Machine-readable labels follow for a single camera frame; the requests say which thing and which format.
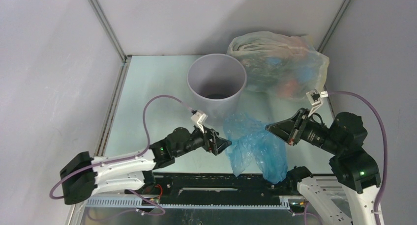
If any right aluminium frame post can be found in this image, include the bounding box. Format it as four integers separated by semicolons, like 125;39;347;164
317;0;353;53

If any grey toothed cable duct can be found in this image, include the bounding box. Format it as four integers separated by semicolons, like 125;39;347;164
84;197;305;210

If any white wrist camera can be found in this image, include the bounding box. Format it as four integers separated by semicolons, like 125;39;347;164
306;89;328;117
191;110;208;134

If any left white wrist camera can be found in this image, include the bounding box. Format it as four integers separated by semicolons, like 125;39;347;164
191;110;208;134

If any left aluminium frame post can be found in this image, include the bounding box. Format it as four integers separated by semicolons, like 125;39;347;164
81;0;128;62

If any grey plastic trash bin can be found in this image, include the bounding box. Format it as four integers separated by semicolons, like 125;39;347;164
186;54;247;126

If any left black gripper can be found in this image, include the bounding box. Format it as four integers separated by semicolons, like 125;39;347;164
174;122;231;157

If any blue plastic trash bag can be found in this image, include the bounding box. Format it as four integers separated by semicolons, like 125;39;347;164
223;113;288;184

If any aluminium frame post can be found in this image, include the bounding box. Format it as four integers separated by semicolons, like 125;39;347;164
81;0;128;62
317;0;353;53

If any clear full trash bag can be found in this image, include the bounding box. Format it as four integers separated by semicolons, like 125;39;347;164
227;31;329;100

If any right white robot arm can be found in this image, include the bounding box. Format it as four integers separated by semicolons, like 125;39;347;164
265;108;384;225

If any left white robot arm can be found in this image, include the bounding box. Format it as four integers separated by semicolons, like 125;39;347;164
60;127;232;205

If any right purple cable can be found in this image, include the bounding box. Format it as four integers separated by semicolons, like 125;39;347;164
326;91;389;225

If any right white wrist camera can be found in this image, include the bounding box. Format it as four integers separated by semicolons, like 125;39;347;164
306;89;328;117

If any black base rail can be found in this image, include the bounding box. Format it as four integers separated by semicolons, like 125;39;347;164
135;172;301;205

